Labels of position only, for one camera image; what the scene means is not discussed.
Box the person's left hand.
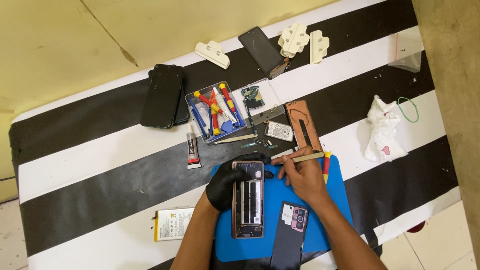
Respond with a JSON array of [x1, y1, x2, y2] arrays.
[[205, 152, 275, 213]]

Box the person's right hand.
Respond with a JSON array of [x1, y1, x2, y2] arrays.
[[271, 146, 331, 205]]

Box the metal tweezers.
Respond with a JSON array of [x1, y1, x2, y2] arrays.
[[209, 133, 259, 146], [290, 152, 325, 163]]

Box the rose-gold phone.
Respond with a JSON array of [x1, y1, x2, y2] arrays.
[[231, 160, 265, 239]]

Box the red yellow screwdriver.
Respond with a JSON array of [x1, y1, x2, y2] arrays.
[[209, 91, 221, 136], [193, 90, 237, 123], [219, 83, 239, 117], [322, 151, 333, 185]]

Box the glue tube with black label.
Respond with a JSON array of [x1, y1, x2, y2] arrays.
[[186, 124, 203, 170]]

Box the clear plastic tool box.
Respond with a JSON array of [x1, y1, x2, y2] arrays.
[[184, 80, 248, 145]]

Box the small silver phone battery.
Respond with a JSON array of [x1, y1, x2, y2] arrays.
[[263, 120, 295, 143]]

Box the white battery with yellow edge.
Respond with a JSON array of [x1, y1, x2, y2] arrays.
[[153, 207, 196, 242]]

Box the copper phone mid plate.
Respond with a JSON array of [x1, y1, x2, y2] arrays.
[[284, 99, 324, 154]]

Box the blue work mat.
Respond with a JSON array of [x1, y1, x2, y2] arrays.
[[210, 153, 353, 263]]

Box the black phone back cover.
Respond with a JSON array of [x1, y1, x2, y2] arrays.
[[269, 201, 310, 270]]

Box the blue plastic pry tool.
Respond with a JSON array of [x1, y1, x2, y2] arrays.
[[188, 98, 208, 140]]

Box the black phone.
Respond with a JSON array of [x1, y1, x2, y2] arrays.
[[140, 63, 185, 129], [148, 68, 191, 126]]

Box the white tube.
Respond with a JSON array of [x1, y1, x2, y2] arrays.
[[212, 86, 233, 121]]

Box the crumpled white tissue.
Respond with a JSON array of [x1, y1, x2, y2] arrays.
[[364, 94, 409, 163]]

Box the clear plastic lid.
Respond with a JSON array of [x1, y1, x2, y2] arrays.
[[231, 77, 286, 128]]

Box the phone circuit board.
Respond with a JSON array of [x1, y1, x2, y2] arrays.
[[240, 85, 266, 110]]

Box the green rubber band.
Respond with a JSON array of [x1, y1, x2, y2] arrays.
[[397, 96, 420, 124]]

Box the red object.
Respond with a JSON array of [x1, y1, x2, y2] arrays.
[[406, 220, 427, 233]]

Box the black white striped tablecloth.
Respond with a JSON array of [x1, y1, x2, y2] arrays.
[[8, 0, 462, 270]]

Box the white plastic clamp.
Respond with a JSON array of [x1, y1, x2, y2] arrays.
[[194, 40, 231, 70], [309, 29, 330, 65], [277, 23, 311, 58]]

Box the black phone screen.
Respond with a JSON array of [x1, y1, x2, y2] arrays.
[[237, 26, 292, 80]]

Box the clear plastic bag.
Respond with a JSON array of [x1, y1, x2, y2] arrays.
[[387, 25, 425, 73]]

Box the small flex cable parts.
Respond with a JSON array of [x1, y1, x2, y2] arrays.
[[241, 139, 278, 149]]

